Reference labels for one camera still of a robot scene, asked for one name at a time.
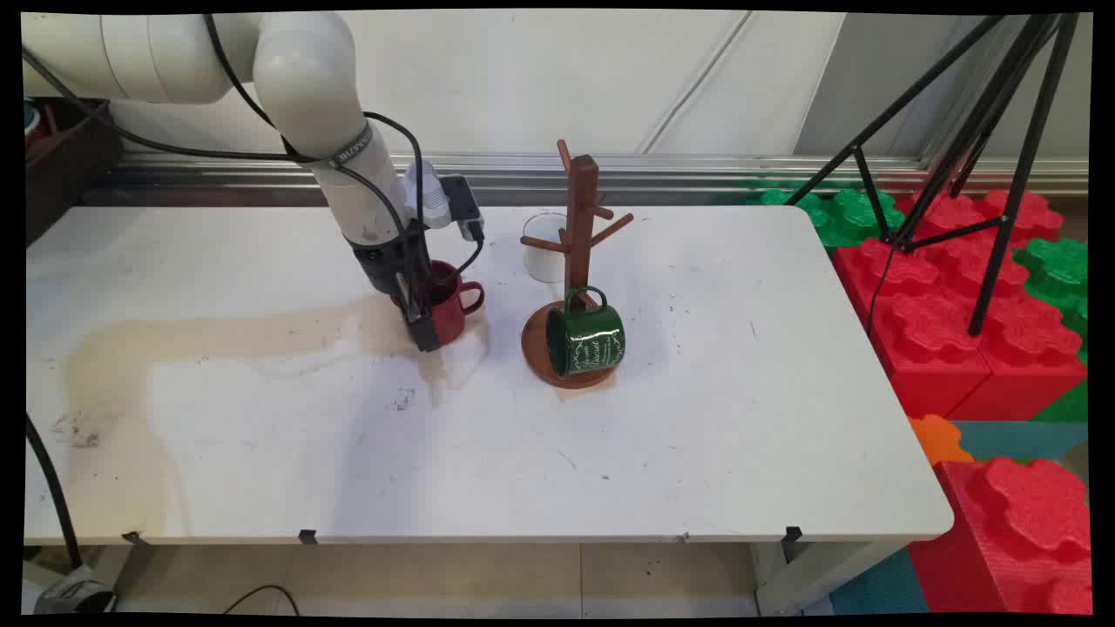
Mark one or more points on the red enamel mug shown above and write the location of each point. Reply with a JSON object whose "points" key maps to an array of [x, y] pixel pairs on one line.
{"points": [[453, 318]]}

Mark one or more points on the green foam block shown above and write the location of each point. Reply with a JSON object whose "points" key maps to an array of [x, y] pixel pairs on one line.
{"points": [[1058, 270], [849, 213]]}

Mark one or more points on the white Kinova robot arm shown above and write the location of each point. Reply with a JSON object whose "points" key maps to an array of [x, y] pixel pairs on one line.
{"points": [[305, 78]]}

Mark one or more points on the teal foam mat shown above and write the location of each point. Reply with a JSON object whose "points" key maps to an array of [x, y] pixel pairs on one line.
{"points": [[1019, 440], [880, 588]]}

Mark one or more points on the large red foam block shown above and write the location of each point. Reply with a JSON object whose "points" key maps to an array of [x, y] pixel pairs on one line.
{"points": [[1019, 531]]}

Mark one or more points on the white ribbed camera mount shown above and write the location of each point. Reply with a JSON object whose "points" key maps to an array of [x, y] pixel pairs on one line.
{"points": [[427, 196]]}

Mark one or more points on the dark brown wooden box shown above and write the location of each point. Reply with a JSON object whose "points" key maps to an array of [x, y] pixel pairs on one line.
{"points": [[70, 165]]}

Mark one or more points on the brown wooden mug tree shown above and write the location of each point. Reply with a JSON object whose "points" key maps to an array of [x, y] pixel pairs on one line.
{"points": [[581, 226]]}

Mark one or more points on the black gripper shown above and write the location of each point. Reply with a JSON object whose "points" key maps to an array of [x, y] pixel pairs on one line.
{"points": [[383, 261]]}

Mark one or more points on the white table leg frame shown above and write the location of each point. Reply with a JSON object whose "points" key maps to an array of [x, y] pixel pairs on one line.
{"points": [[810, 579]]}

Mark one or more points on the aluminium wall rail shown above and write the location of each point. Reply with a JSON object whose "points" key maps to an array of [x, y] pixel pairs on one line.
{"points": [[697, 170]]}

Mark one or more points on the orange foam piece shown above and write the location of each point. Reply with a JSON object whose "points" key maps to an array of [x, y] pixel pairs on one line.
{"points": [[936, 440]]}

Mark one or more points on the green enamel mug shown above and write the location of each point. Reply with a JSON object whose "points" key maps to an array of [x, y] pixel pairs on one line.
{"points": [[597, 340]]}

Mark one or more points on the black tripod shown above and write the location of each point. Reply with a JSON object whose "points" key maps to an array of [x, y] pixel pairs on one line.
{"points": [[1017, 192]]}

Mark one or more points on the clear glass cup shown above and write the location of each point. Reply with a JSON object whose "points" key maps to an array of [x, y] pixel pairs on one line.
{"points": [[544, 261]]}

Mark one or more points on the white wall conduit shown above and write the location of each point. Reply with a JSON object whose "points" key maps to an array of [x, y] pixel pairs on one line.
{"points": [[697, 80]]}

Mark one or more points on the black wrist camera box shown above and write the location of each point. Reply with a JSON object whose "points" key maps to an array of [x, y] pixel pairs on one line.
{"points": [[462, 205]]}

